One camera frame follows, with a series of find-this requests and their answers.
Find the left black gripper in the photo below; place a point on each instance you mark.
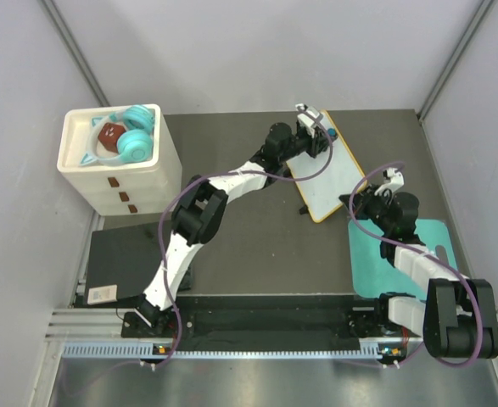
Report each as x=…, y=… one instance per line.
x=316, y=143

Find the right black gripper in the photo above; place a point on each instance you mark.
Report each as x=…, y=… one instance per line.
x=362, y=200

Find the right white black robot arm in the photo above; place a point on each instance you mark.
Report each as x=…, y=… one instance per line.
x=457, y=320

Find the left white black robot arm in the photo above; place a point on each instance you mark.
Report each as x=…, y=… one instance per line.
x=200, y=208

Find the teal cutting board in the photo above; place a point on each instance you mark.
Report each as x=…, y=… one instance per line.
x=372, y=275

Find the teal cat ear headphones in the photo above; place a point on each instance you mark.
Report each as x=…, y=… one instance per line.
x=135, y=146

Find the white drawer unit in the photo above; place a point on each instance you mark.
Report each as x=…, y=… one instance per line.
x=130, y=189

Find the dark red cube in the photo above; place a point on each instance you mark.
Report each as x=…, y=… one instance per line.
x=109, y=135

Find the black box with label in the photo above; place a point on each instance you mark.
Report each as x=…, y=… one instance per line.
x=122, y=262

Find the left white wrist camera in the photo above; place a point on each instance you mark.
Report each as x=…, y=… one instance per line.
x=308, y=118

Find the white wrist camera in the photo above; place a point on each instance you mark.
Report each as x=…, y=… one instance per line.
x=393, y=180
x=308, y=118

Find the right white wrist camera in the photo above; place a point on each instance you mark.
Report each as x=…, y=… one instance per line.
x=393, y=180

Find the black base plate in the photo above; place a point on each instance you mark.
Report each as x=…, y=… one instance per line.
x=269, y=322

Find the aluminium frame rail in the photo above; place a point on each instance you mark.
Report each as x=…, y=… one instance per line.
x=85, y=324

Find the grey slotted cable duct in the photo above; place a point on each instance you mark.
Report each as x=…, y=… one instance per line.
x=150, y=351

